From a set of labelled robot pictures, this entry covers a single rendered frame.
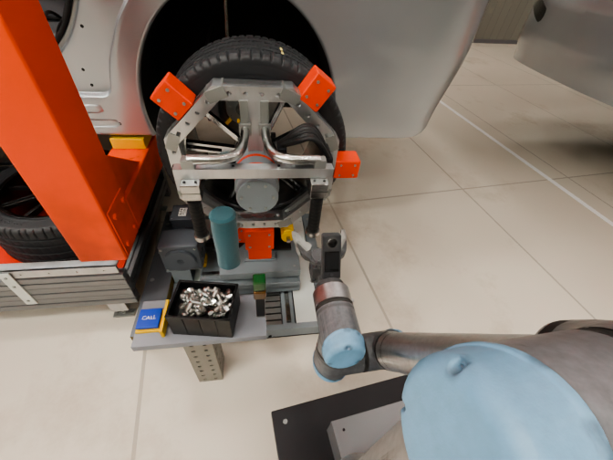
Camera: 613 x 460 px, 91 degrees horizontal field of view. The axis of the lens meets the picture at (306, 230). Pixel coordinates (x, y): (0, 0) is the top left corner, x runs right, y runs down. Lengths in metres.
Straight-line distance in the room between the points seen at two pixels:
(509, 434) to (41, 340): 1.85
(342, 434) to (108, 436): 0.93
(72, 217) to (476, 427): 1.14
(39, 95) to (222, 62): 0.44
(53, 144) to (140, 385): 1.02
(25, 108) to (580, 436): 1.05
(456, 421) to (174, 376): 1.42
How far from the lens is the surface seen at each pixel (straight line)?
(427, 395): 0.26
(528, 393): 0.23
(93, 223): 1.18
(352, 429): 1.07
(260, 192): 0.91
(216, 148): 1.15
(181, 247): 1.44
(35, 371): 1.84
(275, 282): 1.57
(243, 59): 0.99
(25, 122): 1.03
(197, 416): 1.50
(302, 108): 0.95
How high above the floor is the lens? 1.42
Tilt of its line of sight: 44 degrees down
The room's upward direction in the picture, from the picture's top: 7 degrees clockwise
